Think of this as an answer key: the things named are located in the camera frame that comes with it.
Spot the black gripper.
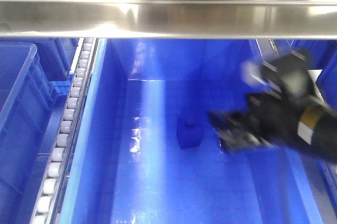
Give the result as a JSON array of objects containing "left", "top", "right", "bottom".
[{"left": 207, "top": 48, "right": 316, "bottom": 154}]

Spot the blue plastic block part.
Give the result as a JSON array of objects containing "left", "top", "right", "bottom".
[{"left": 176, "top": 115, "right": 204, "bottom": 149}]

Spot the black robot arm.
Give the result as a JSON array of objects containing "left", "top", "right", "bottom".
[{"left": 208, "top": 49, "right": 336, "bottom": 163}]

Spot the steel shelf beam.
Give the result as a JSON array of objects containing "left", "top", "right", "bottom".
[{"left": 1, "top": 0, "right": 336, "bottom": 39}]

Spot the large blue target bin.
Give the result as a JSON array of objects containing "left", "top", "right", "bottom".
[{"left": 60, "top": 39, "right": 323, "bottom": 223}]

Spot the white roller track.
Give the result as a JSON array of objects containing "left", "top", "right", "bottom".
[{"left": 29, "top": 38, "right": 100, "bottom": 223}]

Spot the blue neighbouring bin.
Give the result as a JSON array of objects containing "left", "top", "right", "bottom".
[{"left": 1, "top": 42, "right": 57, "bottom": 223}]

